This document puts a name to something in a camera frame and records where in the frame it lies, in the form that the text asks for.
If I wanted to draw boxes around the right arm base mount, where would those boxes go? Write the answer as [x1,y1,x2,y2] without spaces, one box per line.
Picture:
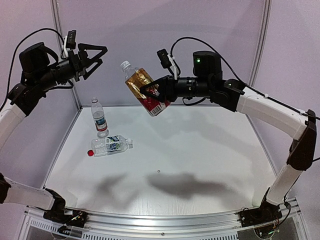
[236,196,291,228]

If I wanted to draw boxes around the red bottle cap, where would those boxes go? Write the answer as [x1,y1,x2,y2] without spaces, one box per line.
[87,149,95,157]

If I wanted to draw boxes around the gold red tea bottle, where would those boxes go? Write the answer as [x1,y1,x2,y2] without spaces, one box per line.
[120,60,172,118]

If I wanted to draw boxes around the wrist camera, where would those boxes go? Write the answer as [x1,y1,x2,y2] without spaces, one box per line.
[60,29,77,60]
[156,48,181,80]

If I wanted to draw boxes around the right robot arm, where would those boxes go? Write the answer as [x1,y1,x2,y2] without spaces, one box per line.
[139,49,317,213]

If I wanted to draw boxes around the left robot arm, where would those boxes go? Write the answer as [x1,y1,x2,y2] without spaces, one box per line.
[0,42,108,212]

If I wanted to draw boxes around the clear white bottle cap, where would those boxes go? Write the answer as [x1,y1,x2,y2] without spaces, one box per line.
[120,60,131,69]

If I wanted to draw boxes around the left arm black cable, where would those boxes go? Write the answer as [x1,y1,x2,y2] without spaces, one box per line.
[0,27,66,111]

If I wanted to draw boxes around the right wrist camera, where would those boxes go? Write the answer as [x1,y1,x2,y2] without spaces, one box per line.
[156,48,181,80]

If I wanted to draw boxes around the clear bottle red white label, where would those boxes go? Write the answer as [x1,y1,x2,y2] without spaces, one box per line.
[91,97,109,138]

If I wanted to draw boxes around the right aluminium corner post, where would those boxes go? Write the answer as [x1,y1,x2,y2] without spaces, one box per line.
[247,0,272,87]

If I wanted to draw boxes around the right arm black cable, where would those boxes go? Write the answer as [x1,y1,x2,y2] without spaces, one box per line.
[170,36,320,161]

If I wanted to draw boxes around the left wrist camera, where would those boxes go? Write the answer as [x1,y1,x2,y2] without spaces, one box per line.
[60,29,77,60]

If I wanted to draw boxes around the clear bottle blue label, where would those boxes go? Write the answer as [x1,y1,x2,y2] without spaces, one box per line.
[91,135,134,157]

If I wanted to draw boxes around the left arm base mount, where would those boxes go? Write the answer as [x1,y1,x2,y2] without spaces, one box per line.
[43,188,88,228]

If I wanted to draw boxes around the aluminium front rail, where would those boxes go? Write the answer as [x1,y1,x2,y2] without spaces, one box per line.
[18,198,308,240]

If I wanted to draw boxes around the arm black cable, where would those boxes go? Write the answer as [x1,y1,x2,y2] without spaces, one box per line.
[0,27,66,111]
[170,36,320,161]

